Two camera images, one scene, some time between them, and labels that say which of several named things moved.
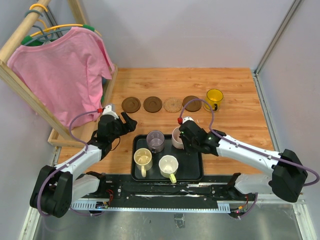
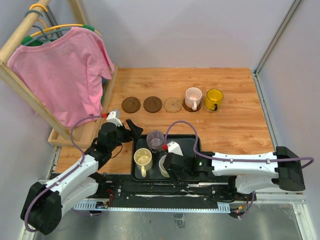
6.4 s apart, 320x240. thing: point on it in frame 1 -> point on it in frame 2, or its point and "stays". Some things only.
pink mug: [176, 139] -> [193, 97]
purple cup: [155, 141] stays
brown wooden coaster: [131, 104] stays
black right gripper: [186, 148] -> [175, 177]
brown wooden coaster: [193, 106] stays
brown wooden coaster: [152, 104] stays
